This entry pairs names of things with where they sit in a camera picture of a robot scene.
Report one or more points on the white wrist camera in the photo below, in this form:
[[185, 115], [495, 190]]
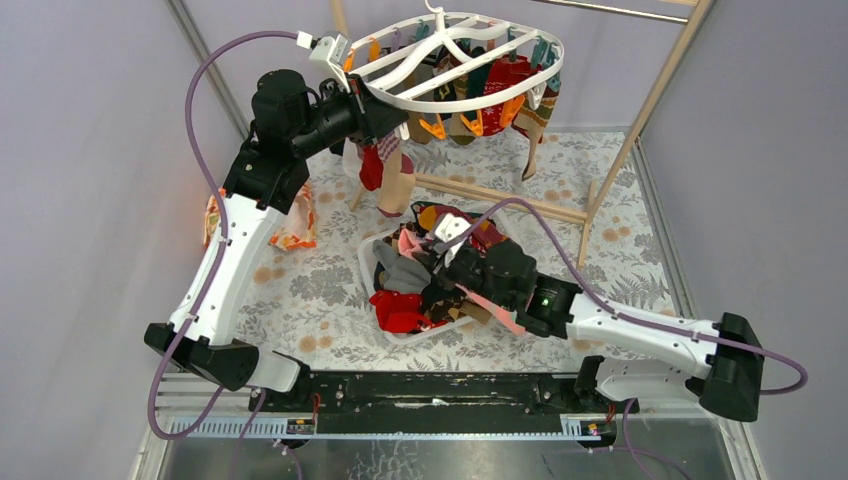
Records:
[[327, 52], [447, 228]]

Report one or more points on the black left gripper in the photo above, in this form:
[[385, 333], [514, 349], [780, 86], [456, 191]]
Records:
[[361, 105]]

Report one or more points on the olive striped hanging sock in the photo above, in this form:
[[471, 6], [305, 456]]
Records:
[[532, 123]]

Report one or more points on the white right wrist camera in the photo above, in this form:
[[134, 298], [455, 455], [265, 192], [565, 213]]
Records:
[[447, 228]]

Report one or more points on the wooden hanger stand frame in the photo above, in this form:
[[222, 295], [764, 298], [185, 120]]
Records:
[[441, 61]]

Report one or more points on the small red crumpled sock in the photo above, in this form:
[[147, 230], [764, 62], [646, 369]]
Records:
[[399, 313]]

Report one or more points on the red white sock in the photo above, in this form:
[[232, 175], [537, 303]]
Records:
[[372, 167]]

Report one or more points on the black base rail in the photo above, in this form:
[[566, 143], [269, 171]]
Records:
[[440, 403]]

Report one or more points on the white oval clip hanger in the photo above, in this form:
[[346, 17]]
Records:
[[386, 57]]

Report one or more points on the grey sock in basket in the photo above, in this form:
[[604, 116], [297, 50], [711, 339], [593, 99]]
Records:
[[400, 274]]

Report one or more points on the floral orange fabric bag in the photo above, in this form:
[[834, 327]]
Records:
[[297, 230]]

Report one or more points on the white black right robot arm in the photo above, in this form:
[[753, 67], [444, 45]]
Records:
[[713, 363]]

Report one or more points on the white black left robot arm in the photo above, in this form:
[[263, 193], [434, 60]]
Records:
[[291, 124]]

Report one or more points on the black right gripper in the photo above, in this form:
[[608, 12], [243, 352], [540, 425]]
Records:
[[443, 275]]

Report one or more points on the beige sock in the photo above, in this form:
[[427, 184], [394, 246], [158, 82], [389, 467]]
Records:
[[398, 177]]

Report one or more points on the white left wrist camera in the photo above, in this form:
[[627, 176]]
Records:
[[327, 52]]

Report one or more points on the dark teal hanging sock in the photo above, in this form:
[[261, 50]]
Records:
[[475, 88]]

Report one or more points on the orange clothespin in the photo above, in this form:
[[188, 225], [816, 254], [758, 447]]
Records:
[[510, 109]]

